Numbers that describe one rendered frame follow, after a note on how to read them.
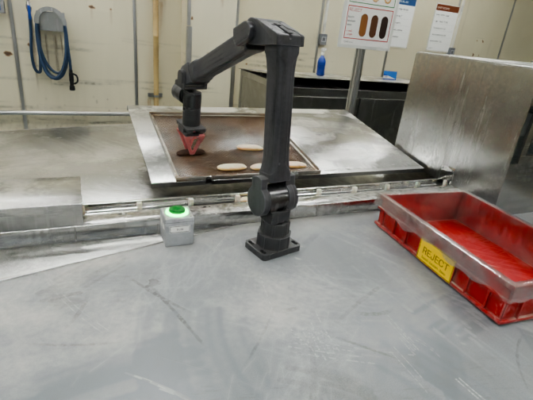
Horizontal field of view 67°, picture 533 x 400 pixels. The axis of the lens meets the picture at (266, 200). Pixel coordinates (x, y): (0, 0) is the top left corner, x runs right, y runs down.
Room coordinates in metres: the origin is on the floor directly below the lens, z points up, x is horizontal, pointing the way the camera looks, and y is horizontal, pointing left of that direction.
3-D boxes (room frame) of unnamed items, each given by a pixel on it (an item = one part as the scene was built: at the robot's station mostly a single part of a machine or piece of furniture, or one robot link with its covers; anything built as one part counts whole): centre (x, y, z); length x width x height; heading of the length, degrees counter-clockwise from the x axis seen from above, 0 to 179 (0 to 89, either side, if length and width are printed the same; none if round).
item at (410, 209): (0.95, -0.56, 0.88); 0.49 x 0.34 x 0.10; 21
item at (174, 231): (0.90, 0.22, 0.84); 0.08 x 0.08 x 0.11; 26
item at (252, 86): (3.88, -0.70, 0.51); 1.93 x 1.05 x 1.02; 116
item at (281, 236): (0.90, -0.03, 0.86); 0.12 x 0.09 x 0.08; 130
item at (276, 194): (0.92, -0.01, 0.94); 0.09 x 0.05 x 0.10; 38
